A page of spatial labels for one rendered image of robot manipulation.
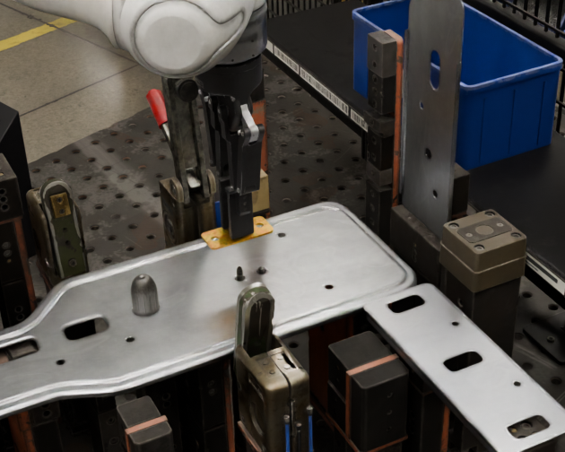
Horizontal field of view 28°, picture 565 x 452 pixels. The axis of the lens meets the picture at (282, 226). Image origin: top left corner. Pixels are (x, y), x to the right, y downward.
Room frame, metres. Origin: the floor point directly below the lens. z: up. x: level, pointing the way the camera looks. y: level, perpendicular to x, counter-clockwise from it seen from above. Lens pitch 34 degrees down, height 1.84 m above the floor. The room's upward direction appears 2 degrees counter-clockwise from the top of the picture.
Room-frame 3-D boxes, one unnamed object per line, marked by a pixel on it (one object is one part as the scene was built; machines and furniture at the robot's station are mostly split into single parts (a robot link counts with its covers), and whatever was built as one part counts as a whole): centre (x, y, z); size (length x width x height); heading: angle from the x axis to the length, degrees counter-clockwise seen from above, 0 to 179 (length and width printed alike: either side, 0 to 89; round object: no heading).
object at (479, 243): (1.14, -0.25, 0.88); 0.08 x 0.08 x 0.36; 26
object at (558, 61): (1.50, -0.25, 1.10); 0.30 x 0.17 x 0.13; 27
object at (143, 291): (1.08, 0.17, 1.02); 0.03 x 0.03 x 0.07
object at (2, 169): (1.23, 0.37, 0.91); 0.07 x 0.05 x 0.42; 26
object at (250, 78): (1.14, 0.05, 1.26); 0.08 x 0.07 x 0.09; 26
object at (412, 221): (1.24, -0.19, 0.85); 0.12 x 0.03 x 0.30; 26
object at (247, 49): (1.14, 0.05, 1.34); 0.09 x 0.09 x 0.06
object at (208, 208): (1.29, 0.13, 0.88); 0.07 x 0.06 x 0.35; 26
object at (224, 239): (1.14, 0.06, 1.07); 0.08 x 0.04 x 0.01; 116
